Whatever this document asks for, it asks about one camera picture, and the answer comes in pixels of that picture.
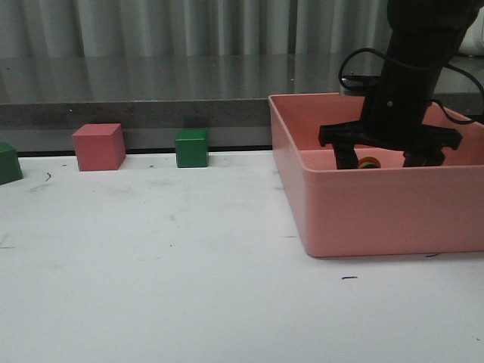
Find green cube near bin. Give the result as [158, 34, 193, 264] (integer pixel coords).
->
[175, 129, 209, 168]

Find pink plastic bin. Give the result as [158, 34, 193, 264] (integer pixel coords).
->
[269, 93, 483, 257]

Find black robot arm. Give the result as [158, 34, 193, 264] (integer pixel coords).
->
[318, 1, 483, 169]

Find green cube far left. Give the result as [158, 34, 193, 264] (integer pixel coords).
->
[0, 142, 23, 185]

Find pink cube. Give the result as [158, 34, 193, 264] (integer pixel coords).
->
[73, 123, 126, 172]

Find yellow push button switch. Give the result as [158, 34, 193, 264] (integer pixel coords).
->
[358, 157, 381, 169]

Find black cable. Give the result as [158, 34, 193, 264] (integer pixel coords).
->
[337, 48, 484, 124]

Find grey counter ledge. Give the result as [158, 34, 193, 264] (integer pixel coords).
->
[0, 52, 484, 129]

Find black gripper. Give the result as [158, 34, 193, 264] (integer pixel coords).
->
[318, 60, 462, 169]

